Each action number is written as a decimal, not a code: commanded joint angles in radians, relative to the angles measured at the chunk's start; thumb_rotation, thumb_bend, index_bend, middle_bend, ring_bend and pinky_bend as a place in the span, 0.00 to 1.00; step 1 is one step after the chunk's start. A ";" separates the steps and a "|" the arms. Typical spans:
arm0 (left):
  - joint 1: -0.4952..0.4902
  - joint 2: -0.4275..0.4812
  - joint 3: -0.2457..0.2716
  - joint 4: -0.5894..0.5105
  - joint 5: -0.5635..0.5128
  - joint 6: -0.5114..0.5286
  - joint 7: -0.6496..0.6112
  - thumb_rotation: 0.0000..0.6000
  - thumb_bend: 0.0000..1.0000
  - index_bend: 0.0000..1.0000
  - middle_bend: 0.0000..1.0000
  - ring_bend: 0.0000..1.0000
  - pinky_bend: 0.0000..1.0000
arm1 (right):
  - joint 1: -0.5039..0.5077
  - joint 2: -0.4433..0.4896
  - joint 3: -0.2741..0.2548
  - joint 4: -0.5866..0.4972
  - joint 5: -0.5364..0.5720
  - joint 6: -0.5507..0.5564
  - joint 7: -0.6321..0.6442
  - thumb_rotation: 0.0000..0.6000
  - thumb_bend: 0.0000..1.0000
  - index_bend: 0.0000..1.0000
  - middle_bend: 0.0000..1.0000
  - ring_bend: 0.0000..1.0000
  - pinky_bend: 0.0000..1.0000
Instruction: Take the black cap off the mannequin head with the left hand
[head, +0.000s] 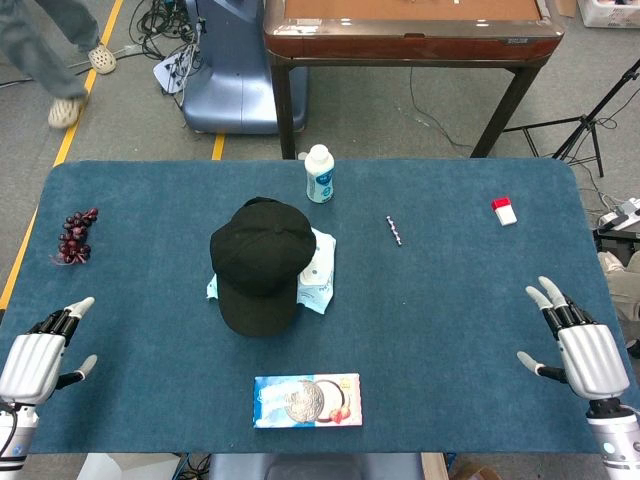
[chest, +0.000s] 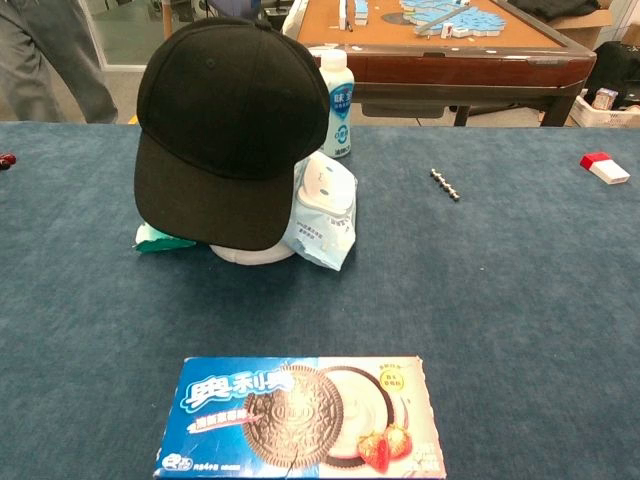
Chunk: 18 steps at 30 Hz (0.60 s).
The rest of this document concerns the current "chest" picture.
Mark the green snack bag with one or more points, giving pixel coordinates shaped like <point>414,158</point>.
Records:
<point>155,243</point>

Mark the black bag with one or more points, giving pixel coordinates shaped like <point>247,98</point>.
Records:
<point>617,65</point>

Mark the black baseball cap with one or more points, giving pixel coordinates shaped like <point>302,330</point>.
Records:
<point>225,125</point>

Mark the brown mahjong table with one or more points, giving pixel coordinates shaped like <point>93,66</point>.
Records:
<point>450,70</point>

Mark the upright mahjong tile stack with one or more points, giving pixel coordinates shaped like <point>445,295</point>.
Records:
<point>360,12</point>

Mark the person in grey trousers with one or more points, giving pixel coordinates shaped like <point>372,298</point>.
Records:
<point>50,60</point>

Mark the cardboard box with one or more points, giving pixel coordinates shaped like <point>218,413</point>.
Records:
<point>590,27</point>

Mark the white framed glass door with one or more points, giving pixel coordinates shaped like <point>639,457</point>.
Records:
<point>125,55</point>

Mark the white plastic basket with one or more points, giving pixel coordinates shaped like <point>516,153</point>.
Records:
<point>600,116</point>

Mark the blue mahjong tile pile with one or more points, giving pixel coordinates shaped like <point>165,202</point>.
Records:
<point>465,20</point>

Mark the white foam mannequin head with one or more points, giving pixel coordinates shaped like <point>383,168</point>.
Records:
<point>250,255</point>

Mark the light blue wet wipes pack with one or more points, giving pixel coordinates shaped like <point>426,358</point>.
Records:
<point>325,210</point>

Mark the blue pink Oreo cookie box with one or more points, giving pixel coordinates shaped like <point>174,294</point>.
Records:
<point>300,425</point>

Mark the red and white small box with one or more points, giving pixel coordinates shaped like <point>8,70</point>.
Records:
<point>607,170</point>

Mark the white yogurt drink bottle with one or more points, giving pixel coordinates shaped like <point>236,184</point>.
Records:
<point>339,100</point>

